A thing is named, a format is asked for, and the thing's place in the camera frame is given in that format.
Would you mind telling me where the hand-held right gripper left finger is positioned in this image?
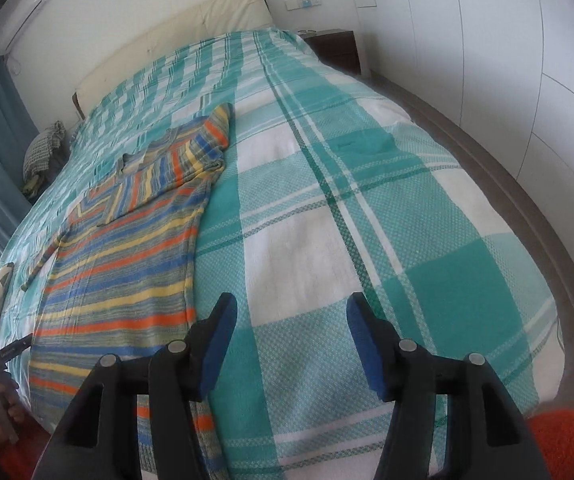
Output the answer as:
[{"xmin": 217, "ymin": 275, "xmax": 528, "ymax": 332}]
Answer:
[{"xmin": 32, "ymin": 291, "xmax": 238, "ymax": 480}]

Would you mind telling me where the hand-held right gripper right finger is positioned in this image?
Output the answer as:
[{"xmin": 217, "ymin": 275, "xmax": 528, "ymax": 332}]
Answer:
[{"xmin": 346, "ymin": 291, "xmax": 552, "ymax": 480}]

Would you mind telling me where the striped knit sweater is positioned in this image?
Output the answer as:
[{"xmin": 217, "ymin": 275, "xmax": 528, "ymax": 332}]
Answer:
[{"xmin": 21, "ymin": 102, "xmax": 235, "ymax": 480}]

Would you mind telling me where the person's left hand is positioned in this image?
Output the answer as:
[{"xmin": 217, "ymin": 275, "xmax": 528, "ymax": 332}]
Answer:
[{"xmin": 0, "ymin": 380, "xmax": 28, "ymax": 442}]

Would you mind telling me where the teal plaid bedspread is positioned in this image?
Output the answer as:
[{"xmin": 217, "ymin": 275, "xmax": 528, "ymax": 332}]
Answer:
[{"xmin": 0, "ymin": 30, "xmax": 565, "ymax": 480}]

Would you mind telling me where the dark cloth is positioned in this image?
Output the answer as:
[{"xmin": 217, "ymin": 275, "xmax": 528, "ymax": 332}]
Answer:
[{"xmin": 47, "ymin": 152, "xmax": 71, "ymax": 182}]

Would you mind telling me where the checkered cloth bundle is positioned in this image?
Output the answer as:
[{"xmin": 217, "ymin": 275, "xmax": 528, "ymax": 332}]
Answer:
[{"xmin": 23, "ymin": 120, "xmax": 68, "ymax": 183}]

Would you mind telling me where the dark wooden nightstand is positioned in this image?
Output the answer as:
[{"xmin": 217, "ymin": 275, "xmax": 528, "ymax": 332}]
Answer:
[{"xmin": 301, "ymin": 29, "xmax": 362, "ymax": 77}]

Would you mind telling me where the white wardrobe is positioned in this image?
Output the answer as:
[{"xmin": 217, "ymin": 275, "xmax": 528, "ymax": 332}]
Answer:
[{"xmin": 357, "ymin": 0, "xmax": 574, "ymax": 241}]

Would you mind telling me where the cream padded headboard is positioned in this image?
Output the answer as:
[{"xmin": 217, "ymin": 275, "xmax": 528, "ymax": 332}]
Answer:
[{"xmin": 73, "ymin": 0, "xmax": 275, "ymax": 121}]

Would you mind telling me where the white air conditioner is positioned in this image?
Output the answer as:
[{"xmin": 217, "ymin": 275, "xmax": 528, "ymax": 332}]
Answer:
[{"xmin": 0, "ymin": 0, "xmax": 55, "ymax": 56}]

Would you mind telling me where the grey bed frame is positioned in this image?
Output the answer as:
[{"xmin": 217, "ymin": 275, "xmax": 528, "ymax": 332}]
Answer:
[{"xmin": 367, "ymin": 72, "xmax": 574, "ymax": 361}]

